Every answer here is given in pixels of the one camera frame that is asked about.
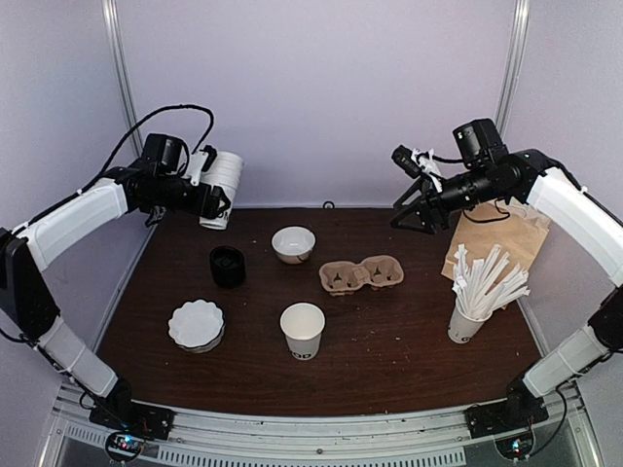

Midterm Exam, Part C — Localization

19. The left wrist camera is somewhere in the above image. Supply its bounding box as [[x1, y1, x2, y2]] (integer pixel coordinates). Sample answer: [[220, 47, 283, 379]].
[[185, 145, 218, 186]]

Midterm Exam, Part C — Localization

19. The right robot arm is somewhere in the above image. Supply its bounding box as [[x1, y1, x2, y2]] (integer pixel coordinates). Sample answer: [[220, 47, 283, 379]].
[[390, 119, 622, 430]]

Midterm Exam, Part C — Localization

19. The single white paper cup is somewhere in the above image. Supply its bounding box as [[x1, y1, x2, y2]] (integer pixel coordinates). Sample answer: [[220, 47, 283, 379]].
[[279, 303, 326, 361]]

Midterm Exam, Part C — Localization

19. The stack of white paper cups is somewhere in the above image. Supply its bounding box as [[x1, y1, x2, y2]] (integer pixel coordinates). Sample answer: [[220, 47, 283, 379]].
[[200, 151, 244, 231]]

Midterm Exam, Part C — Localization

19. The white round bowl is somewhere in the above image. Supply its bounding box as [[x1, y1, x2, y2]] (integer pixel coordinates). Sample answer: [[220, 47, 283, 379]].
[[272, 226, 316, 265]]

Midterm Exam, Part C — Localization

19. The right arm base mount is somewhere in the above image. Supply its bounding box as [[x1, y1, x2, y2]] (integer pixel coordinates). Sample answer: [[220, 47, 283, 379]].
[[463, 392, 549, 463]]

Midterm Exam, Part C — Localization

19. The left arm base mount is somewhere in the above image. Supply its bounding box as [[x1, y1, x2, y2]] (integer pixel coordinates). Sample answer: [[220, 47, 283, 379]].
[[87, 386, 174, 465]]

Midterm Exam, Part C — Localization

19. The cardboard cup carrier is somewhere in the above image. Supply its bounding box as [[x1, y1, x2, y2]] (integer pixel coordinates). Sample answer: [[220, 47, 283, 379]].
[[318, 255, 405, 297]]

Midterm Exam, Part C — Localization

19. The paper cup holding straws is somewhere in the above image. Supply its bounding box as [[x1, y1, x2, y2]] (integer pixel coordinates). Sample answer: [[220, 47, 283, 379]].
[[448, 298, 493, 344]]

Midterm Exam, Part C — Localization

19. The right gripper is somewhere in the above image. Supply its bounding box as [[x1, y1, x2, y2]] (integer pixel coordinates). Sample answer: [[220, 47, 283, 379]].
[[390, 164, 507, 235]]

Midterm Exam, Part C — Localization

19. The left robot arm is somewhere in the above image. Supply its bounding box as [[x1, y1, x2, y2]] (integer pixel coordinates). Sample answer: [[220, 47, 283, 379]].
[[1, 133, 231, 432]]

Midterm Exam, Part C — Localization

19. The stack of black lids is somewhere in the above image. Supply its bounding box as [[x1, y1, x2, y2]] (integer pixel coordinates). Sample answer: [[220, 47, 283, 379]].
[[209, 246, 246, 288]]

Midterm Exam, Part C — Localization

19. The brown paper bag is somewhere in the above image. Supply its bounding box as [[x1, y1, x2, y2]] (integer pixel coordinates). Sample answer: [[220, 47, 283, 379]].
[[441, 200, 550, 280]]

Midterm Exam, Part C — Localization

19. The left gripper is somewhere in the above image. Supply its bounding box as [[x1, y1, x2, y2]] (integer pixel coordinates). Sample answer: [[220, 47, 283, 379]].
[[146, 176, 229, 221]]

